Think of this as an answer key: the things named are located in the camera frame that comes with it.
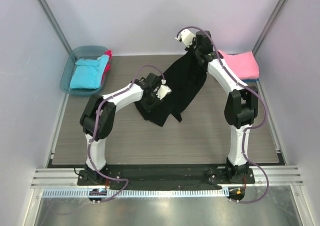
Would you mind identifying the black t shirt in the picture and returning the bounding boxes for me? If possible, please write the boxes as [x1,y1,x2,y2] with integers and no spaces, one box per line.
[135,51,207,127]

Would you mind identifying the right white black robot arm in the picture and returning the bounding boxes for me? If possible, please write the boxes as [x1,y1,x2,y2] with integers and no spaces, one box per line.
[180,29,258,184]

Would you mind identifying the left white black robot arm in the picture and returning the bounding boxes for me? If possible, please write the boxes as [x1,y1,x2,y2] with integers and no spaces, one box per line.
[79,73,172,186]

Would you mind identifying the pink folded t shirt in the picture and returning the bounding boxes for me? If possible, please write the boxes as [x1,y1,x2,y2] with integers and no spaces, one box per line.
[218,50,260,80]

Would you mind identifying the red t shirt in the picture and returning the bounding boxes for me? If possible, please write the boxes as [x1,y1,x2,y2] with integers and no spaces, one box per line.
[101,50,112,85]

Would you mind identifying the blue folded t shirt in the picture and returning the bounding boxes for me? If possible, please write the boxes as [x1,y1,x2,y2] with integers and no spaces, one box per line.
[243,77,260,82]

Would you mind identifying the light blue t shirt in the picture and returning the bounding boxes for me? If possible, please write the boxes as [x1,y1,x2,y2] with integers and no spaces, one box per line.
[70,54,110,89]

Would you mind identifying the teal plastic basket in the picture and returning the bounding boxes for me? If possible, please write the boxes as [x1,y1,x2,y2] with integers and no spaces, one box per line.
[59,46,108,97]

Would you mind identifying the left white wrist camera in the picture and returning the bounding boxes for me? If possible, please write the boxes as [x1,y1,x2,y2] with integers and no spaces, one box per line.
[156,79,172,100]

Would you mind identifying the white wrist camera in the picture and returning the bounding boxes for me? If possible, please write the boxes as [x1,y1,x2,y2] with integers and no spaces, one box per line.
[175,29,195,48]
[156,79,172,100]

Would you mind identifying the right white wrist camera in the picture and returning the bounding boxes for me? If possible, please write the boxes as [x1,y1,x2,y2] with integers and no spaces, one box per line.
[175,29,195,48]

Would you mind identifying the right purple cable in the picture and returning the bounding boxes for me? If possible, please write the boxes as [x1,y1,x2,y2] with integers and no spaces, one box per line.
[175,26,271,204]

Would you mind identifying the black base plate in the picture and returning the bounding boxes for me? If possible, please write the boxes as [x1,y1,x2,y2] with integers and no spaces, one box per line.
[77,164,256,191]

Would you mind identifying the white slotted cable duct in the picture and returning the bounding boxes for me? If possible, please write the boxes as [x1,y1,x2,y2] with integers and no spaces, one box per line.
[42,187,229,199]

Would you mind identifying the left aluminium corner post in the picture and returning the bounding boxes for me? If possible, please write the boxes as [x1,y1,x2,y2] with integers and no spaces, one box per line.
[37,0,72,54]

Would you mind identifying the aluminium corner post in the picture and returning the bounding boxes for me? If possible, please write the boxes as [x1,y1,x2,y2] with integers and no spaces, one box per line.
[37,0,72,54]
[252,0,288,56]

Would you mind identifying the right aluminium corner post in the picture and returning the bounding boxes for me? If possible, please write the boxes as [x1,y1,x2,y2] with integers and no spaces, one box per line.
[252,0,288,56]

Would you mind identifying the aluminium rail beam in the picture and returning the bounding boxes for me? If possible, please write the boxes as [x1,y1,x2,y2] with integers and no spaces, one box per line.
[31,165,304,188]

